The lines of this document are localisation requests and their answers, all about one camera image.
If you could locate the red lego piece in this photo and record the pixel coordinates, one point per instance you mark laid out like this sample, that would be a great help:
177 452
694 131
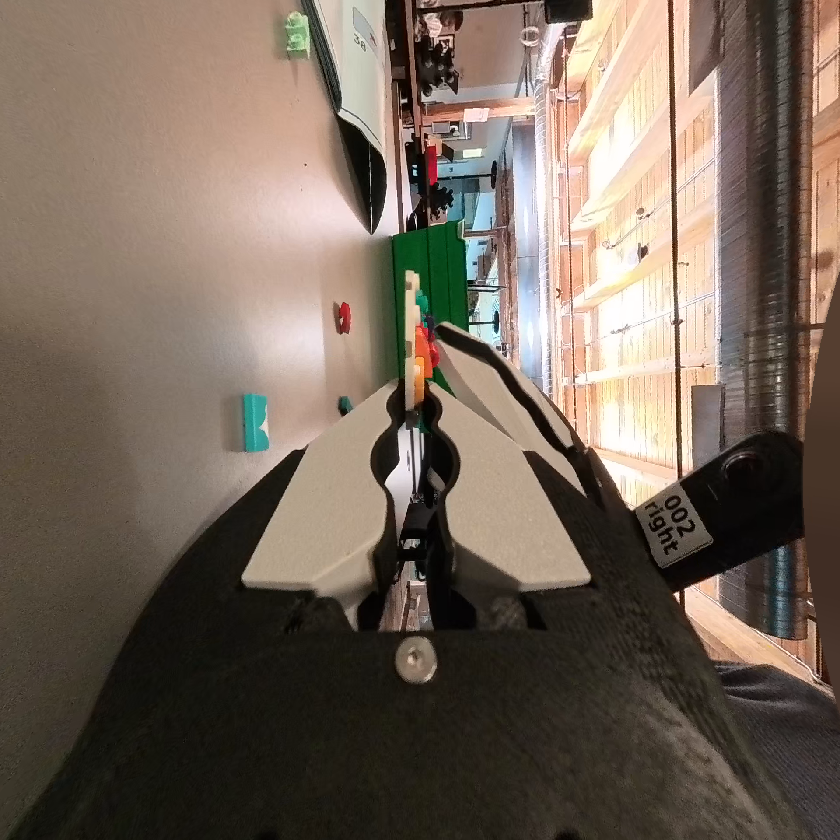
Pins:
344 316

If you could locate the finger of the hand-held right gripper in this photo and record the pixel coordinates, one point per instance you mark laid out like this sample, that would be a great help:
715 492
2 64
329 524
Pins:
485 394
551 413

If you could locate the lego instruction booklet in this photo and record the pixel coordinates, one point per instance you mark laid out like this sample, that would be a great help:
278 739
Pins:
358 98

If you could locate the long teal lego tile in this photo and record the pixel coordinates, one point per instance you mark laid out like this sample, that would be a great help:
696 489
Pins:
254 423

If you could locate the teal curved lego piece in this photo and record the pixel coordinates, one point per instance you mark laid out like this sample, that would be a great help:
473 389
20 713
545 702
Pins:
344 403

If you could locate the light green lego brick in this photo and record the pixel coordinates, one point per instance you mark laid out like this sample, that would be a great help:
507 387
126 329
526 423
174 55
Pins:
296 34

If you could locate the silver ventilation duct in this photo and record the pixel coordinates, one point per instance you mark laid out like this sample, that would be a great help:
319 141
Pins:
764 295

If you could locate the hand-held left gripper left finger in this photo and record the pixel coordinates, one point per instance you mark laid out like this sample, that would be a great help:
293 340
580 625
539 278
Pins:
315 512

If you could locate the stack of green storage bins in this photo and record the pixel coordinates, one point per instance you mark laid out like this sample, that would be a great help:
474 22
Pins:
439 275

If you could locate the white lego model with coloured bricks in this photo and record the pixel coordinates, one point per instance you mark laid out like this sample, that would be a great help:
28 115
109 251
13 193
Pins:
415 354

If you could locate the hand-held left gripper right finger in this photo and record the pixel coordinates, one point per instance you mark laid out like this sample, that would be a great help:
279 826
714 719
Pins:
518 512

